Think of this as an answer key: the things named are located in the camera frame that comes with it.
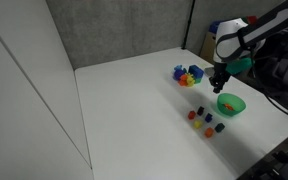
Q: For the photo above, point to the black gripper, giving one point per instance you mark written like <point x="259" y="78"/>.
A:
<point x="219" y="77"/>

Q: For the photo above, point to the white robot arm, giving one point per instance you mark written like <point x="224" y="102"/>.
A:
<point x="234" y="39"/>

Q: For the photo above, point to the green and blue block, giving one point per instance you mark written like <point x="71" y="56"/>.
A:
<point x="197" y="73"/>

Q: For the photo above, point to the green plastic bowl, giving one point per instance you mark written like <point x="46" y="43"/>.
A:
<point x="236" y="102"/>

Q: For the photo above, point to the orange cube in bowl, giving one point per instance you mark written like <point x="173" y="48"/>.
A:
<point x="229" y="107"/>

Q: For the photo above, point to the dark brown cube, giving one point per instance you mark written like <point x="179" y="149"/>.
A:
<point x="200" y="111"/>

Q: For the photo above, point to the purple cube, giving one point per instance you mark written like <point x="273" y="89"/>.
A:
<point x="208" y="117"/>

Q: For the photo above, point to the colourful gear toy pile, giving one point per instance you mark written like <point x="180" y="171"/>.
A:
<point x="183" y="76"/>

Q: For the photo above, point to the red cube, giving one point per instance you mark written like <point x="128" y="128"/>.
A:
<point x="191" y="115"/>

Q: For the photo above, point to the cardboard box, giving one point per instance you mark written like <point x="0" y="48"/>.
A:
<point x="207" y="50"/>

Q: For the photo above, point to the dark green cube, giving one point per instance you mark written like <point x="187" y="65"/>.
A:
<point x="219" y="127"/>

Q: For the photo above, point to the yellow cube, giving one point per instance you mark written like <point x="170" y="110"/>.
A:
<point x="198" y="124"/>

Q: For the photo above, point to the black vertical pole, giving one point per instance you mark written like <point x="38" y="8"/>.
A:
<point x="183" y="46"/>

